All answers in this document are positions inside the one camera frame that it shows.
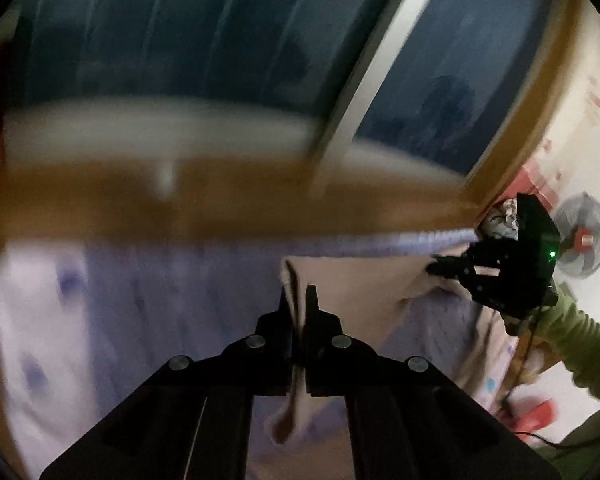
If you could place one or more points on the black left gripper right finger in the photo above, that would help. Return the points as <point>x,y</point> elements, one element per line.
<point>331,359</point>

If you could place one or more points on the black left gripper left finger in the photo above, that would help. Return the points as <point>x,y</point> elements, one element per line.
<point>263,362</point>

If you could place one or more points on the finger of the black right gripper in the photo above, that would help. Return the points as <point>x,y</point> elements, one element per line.
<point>452,267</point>

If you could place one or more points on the beige brown garment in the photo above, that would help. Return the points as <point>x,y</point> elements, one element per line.
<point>396,307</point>

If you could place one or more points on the green sleeved right forearm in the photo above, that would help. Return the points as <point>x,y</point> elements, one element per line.
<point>575,337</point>

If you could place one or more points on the white star patterned garment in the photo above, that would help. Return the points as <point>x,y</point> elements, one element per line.
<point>501,221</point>

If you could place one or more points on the red electric fan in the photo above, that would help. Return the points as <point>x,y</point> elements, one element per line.
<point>578,222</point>

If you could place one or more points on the red floral curtain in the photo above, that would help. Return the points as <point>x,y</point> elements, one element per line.
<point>565,142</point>

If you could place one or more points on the red plastic stool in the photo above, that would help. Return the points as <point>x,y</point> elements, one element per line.
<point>526,416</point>

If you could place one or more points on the purple polka dot bedsheet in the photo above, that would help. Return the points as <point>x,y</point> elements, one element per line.
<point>84,324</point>

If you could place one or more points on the wooden window frame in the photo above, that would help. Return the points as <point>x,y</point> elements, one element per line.
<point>218,119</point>

